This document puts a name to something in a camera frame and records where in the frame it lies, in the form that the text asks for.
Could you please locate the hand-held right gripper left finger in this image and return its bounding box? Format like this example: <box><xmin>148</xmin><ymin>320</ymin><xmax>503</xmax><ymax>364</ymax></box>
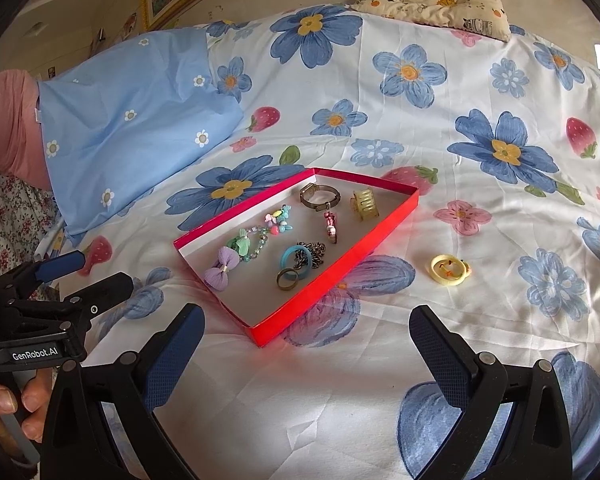
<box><xmin>39</xmin><ymin>302</ymin><xmax>207</xmax><ymax>480</ymax></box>

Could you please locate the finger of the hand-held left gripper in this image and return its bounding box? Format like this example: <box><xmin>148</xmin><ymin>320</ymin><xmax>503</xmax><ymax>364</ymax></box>
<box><xmin>7</xmin><ymin>272</ymin><xmax>135</xmax><ymax>334</ymax></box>
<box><xmin>0</xmin><ymin>251</ymin><xmax>87</xmax><ymax>302</ymax></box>

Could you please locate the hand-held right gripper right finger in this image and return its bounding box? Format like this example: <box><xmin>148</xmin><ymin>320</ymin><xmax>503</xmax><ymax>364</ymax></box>
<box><xmin>408</xmin><ymin>304</ymin><xmax>574</xmax><ymax>480</ymax></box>

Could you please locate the red shallow box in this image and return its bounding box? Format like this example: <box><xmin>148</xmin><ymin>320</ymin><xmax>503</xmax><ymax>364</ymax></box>
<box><xmin>173</xmin><ymin>166</ymin><xmax>421</xmax><ymax>349</ymax></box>

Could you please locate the pink cartoon hair clip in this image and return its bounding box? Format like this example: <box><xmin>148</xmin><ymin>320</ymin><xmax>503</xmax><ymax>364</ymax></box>
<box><xmin>322</xmin><ymin>211</ymin><xmax>340</xmax><ymax>245</ymax></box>

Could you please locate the colourful beaded bracelet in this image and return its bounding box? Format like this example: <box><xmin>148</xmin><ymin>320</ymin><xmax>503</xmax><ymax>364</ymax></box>
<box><xmin>263</xmin><ymin>204</ymin><xmax>296</xmax><ymax>237</ymax></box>

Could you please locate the person's left hand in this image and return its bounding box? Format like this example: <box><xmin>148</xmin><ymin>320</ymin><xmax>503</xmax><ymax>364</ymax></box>
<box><xmin>0</xmin><ymin>366</ymin><xmax>57</xmax><ymax>456</ymax></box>

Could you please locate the red floral patterned cloth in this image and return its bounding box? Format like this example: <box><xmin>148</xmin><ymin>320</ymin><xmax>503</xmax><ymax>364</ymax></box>
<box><xmin>0</xmin><ymin>170</ymin><xmax>62</xmax><ymax>272</ymax></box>

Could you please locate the yellow round hair clip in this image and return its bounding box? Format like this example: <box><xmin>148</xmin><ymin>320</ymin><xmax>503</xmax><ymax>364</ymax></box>
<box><xmin>430</xmin><ymin>254</ymin><xmax>473</xmax><ymax>287</ymax></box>

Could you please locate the purple bow hair clip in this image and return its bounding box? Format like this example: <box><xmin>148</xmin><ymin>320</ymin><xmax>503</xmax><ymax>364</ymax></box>
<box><xmin>202</xmin><ymin>252</ymin><xmax>245</xmax><ymax>291</ymax></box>

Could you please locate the blue flower print pillow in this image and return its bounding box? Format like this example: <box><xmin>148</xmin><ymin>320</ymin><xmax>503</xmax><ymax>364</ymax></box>
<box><xmin>32</xmin><ymin>25</ymin><xmax>245</xmax><ymax>249</ymax></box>

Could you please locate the yellow hair claw clip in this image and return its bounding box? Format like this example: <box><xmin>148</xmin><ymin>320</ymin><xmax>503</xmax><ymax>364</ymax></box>
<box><xmin>350</xmin><ymin>187</ymin><xmax>381</xmax><ymax>222</ymax></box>

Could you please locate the gold mesh band wristwatch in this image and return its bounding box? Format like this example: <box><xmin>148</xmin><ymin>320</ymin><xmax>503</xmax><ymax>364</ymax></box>
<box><xmin>299</xmin><ymin>183</ymin><xmax>342</xmax><ymax>211</ymax></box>

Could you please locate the white floral bed sheet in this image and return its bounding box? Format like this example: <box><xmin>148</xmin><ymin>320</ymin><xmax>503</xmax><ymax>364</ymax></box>
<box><xmin>30</xmin><ymin>2</ymin><xmax>600</xmax><ymax>480</ymax></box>

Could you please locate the panda print pillow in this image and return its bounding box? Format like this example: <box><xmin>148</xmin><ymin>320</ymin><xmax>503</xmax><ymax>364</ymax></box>
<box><xmin>350</xmin><ymin>0</ymin><xmax>512</xmax><ymax>44</ymax></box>

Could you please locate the green bow hair tie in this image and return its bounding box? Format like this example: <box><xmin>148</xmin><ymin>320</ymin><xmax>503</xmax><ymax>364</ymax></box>
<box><xmin>224</xmin><ymin>227</ymin><xmax>255</xmax><ymax>256</ymax></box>

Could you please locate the clear beaded bracelet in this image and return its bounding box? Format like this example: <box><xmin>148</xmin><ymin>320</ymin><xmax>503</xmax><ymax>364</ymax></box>
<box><xmin>245</xmin><ymin>227</ymin><xmax>274</xmax><ymax>264</ymax></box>

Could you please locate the bronze chain necklace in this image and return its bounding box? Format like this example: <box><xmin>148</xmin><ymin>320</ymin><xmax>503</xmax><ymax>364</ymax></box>
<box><xmin>292</xmin><ymin>241</ymin><xmax>328</xmax><ymax>274</ymax></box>

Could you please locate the blue round hair tie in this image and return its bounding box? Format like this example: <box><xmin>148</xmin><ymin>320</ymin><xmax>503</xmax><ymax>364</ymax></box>
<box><xmin>279</xmin><ymin>242</ymin><xmax>313</xmax><ymax>271</ymax></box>

